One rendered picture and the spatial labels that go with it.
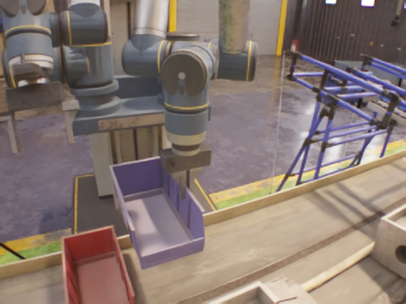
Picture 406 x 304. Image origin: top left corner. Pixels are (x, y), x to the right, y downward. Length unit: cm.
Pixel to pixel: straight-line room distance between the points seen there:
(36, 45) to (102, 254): 77
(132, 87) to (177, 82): 96
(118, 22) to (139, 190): 101
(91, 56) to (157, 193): 66
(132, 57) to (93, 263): 76
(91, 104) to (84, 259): 68
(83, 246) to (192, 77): 76
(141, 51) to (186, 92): 24
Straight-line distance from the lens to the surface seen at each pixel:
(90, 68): 130
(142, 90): 158
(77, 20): 91
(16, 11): 76
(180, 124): 65
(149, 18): 83
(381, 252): 130
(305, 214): 142
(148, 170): 96
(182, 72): 61
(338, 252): 129
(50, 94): 72
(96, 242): 110
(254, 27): 1274
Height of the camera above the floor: 160
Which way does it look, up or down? 28 degrees down
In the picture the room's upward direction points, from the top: 3 degrees clockwise
